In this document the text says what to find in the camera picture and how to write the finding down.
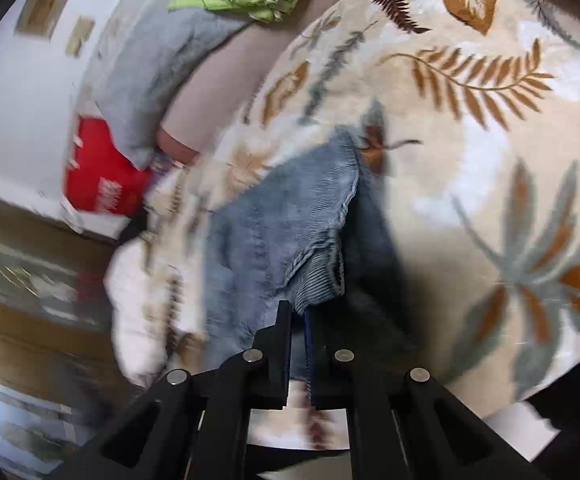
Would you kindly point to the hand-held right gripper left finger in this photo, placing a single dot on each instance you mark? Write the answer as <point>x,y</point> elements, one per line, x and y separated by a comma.
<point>282,350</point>

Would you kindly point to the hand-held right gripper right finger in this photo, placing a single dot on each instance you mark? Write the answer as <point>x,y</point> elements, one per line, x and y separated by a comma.
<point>310,360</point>

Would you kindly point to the blue denim pants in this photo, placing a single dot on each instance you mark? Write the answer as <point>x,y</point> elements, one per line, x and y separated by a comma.
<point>270,220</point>

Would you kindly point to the beige leaf print blanket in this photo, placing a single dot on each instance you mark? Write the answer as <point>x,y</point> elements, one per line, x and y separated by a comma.
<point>469,160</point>

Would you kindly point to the red printed bag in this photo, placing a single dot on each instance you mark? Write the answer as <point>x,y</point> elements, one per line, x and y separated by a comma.
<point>95,170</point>

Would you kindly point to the pink bed sheet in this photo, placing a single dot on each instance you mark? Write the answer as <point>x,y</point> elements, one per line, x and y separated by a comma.
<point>210,95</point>

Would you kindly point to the grey pillow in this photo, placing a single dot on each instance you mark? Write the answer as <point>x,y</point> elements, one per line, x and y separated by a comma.
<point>155,75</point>

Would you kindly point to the small framed wall picture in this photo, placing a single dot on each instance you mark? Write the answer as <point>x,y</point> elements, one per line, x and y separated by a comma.
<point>80,36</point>

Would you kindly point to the large framed wall picture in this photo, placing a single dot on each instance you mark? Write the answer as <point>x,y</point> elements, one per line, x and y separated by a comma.
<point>45,2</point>

